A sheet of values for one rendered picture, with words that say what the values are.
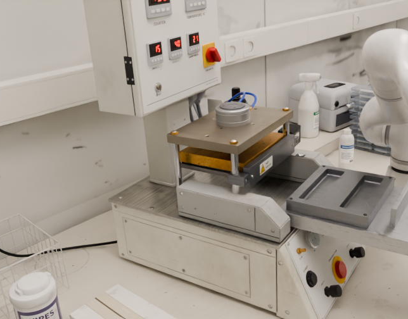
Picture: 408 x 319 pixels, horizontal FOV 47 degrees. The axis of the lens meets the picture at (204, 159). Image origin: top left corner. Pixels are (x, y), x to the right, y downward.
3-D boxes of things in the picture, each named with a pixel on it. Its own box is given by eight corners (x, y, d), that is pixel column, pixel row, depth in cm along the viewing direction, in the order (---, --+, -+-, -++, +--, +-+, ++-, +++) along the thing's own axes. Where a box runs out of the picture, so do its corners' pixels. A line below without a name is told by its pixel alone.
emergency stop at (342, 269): (336, 282, 106) (329, 266, 106) (342, 273, 109) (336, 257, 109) (343, 281, 105) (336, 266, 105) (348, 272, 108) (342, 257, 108)
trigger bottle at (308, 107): (296, 137, 188) (296, 75, 178) (299, 131, 195) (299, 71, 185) (318, 138, 185) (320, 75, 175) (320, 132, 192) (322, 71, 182)
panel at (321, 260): (320, 325, 96) (284, 243, 94) (363, 252, 119) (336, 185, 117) (329, 324, 95) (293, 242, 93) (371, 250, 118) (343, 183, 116)
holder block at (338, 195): (286, 210, 97) (286, 199, 96) (321, 174, 112) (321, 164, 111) (367, 229, 88) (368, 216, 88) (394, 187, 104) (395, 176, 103)
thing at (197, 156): (180, 167, 109) (177, 128, 106) (229, 137, 126) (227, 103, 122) (246, 181, 100) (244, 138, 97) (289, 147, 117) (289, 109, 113)
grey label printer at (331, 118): (286, 122, 206) (286, 84, 200) (315, 112, 218) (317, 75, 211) (333, 135, 188) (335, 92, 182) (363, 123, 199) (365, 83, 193)
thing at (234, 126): (148, 167, 110) (142, 114, 106) (218, 128, 134) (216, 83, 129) (239, 187, 97) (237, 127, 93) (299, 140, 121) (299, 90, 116)
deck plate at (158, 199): (108, 201, 117) (108, 198, 117) (189, 154, 143) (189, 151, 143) (278, 250, 92) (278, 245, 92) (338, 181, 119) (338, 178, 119)
